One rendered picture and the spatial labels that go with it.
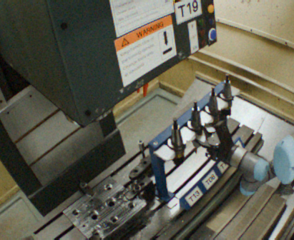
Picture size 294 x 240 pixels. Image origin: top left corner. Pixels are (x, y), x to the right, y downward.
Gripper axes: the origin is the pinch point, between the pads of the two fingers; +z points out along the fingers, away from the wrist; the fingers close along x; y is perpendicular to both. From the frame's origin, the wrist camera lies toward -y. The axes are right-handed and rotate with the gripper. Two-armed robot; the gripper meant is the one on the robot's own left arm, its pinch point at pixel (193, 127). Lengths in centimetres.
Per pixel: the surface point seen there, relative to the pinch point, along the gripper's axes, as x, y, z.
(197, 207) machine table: -12.8, 29.6, -13.5
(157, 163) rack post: -17.9, 5.2, 2.1
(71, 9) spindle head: -42, -64, -12
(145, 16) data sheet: -27, -57, -12
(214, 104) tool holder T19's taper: 9.7, -6.2, -2.8
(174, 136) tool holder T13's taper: -12.7, -7.0, -2.0
